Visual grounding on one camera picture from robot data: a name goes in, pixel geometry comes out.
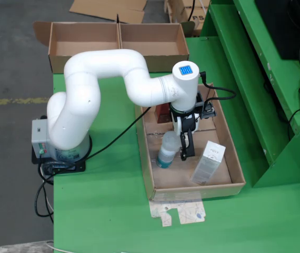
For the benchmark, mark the frosted cap teal label bottle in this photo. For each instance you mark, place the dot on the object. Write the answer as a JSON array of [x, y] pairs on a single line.
[[165, 153]]

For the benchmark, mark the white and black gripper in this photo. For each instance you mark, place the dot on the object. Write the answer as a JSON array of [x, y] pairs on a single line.
[[176, 121]]

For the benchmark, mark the shallow cardboard tray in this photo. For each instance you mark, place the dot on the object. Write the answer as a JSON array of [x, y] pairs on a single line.
[[171, 174]]

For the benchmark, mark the tall white carton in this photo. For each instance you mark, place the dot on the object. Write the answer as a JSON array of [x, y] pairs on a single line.
[[208, 163]]

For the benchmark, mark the small open cardboard box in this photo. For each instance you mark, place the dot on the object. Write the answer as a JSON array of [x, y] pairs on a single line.
[[108, 8]]

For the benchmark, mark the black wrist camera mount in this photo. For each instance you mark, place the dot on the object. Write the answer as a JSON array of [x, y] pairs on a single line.
[[208, 109]]

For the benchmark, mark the printed brown cardboard box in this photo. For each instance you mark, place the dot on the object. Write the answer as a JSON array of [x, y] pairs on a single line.
[[181, 10]]

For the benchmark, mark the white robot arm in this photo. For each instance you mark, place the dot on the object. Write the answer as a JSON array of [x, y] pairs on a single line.
[[86, 79]]

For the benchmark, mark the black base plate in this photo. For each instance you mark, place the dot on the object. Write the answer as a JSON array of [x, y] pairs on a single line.
[[68, 168]]

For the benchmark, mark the flattened printed carton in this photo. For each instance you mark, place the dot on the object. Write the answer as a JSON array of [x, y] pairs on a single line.
[[186, 210]]

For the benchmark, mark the dark red carton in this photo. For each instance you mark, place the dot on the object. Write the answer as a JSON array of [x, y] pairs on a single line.
[[161, 114]]

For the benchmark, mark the black monitor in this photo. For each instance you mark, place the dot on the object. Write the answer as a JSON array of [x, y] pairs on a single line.
[[292, 26]]

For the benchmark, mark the green metal shelf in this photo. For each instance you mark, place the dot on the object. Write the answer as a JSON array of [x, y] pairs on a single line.
[[244, 79]]

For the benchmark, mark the grey controller box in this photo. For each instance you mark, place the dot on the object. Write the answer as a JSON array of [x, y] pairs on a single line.
[[40, 137]]

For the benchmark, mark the divided cardboard box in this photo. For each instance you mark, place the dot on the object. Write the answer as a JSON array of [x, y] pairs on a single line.
[[150, 34]]

